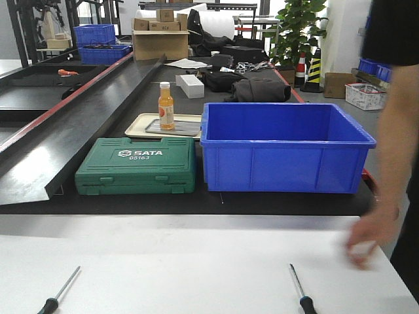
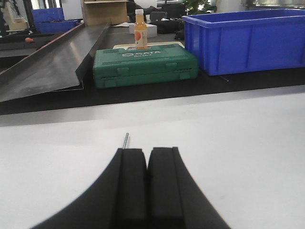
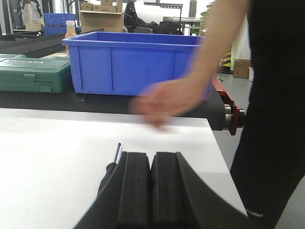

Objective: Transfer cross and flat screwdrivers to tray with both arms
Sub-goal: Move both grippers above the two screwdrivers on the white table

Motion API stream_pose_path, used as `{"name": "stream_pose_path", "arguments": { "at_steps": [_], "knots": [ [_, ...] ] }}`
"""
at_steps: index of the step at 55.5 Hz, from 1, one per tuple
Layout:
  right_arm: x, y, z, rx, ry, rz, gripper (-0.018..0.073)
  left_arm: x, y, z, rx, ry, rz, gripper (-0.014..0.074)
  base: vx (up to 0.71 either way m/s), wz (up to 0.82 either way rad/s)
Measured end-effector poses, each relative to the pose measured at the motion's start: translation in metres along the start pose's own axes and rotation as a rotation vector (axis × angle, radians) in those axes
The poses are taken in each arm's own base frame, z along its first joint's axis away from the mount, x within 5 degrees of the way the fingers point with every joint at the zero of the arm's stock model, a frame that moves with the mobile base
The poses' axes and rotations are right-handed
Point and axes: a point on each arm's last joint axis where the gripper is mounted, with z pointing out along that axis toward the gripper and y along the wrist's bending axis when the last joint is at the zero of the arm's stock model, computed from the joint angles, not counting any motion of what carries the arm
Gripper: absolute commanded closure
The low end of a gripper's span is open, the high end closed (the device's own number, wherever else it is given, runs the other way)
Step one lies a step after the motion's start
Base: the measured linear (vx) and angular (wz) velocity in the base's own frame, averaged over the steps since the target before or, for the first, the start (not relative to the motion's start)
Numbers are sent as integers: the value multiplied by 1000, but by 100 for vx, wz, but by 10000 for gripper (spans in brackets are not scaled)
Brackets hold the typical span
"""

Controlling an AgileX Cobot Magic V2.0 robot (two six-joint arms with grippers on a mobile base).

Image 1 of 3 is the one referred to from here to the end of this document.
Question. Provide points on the orange handled tool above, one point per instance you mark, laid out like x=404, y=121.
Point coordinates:
x=66, y=73

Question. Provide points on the green black screwdriver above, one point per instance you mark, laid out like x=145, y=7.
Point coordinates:
x=52, y=304
x=305, y=301

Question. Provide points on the white rectangular box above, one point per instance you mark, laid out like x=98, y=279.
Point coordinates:
x=191, y=85

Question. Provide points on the black metal angled rail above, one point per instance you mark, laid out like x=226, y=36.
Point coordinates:
x=39, y=157

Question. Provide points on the blue crate upper stacked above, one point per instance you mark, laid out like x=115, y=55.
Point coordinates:
x=91, y=34

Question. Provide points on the brown cardboard box floor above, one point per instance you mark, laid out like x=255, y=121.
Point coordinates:
x=335, y=84

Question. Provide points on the black bag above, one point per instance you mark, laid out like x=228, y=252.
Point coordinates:
x=218, y=81

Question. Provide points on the beige plastic tray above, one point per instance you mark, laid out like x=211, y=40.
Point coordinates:
x=146, y=125

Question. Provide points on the yellow black traffic cone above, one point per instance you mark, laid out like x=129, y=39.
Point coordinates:
x=312, y=83

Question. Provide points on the blue crate lower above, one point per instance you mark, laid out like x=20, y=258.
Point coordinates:
x=103, y=54

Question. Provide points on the large cardboard box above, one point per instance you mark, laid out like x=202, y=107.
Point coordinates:
x=149, y=45

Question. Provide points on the green SATA tool case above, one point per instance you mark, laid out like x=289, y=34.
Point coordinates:
x=121, y=166

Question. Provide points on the large blue plastic bin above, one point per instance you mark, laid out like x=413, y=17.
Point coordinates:
x=282, y=147

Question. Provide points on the person's forearm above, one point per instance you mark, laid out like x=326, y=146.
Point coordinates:
x=397, y=136

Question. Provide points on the person's blurred hand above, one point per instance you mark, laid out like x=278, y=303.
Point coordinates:
x=378, y=227

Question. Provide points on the white printed basket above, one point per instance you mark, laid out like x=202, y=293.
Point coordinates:
x=365, y=96

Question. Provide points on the dark grey folded cloth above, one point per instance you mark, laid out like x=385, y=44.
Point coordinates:
x=260, y=90

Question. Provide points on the green potted plant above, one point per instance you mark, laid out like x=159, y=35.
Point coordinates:
x=297, y=31

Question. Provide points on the red white traffic cone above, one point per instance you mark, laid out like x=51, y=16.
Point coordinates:
x=300, y=71

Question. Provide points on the person in black shirt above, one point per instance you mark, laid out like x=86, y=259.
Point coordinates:
x=392, y=38

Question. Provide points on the orange juice bottle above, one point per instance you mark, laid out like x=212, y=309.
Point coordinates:
x=166, y=107

